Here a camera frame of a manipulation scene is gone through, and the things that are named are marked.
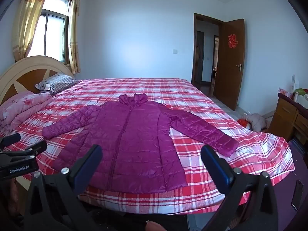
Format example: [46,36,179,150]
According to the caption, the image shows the green and red desk item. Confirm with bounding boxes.
[292,88,308,101]

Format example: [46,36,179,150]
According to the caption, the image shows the wooden bed headboard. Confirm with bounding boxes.
[0,55,75,106]

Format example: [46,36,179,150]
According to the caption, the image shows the purple down jacket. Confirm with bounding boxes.
[42,93,239,194]

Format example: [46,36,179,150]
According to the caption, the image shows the red plaid bed sheet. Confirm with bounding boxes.
[0,77,295,214]

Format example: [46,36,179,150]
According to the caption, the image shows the yellow curtain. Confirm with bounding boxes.
[12,0,53,62]
[69,0,82,75]

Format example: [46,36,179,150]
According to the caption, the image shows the person's right hand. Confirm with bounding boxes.
[146,221,166,231]

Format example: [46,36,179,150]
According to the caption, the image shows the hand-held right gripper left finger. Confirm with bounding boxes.
[23,144,103,231]

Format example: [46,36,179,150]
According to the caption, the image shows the window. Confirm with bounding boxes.
[29,0,73,65]

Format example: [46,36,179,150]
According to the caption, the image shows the beige clothing pile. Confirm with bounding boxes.
[244,113,267,131]

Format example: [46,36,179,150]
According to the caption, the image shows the black phone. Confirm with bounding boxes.
[291,179,304,211]

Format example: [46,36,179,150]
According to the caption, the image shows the striped pillow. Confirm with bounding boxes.
[35,73,79,95]

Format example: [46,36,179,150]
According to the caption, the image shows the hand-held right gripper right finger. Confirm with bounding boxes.
[200,145,285,231]

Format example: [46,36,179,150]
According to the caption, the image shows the red floor item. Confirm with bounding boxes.
[237,118,252,129]

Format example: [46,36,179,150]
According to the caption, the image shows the brown door frame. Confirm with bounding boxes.
[191,13,227,99]

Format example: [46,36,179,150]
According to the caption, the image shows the red paper door decoration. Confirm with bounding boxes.
[228,34,239,49]

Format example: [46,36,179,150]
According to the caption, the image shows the wooden desk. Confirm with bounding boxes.
[268,93,308,150]

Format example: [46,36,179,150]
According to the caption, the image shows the pink floral folded quilt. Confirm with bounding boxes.
[0,92,54,134]

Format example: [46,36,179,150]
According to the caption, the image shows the brown wooden door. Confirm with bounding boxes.
[213,18,245,111]

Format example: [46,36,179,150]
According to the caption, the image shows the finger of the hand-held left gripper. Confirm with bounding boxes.
[0,133,22,150]
[0,141,48,160]

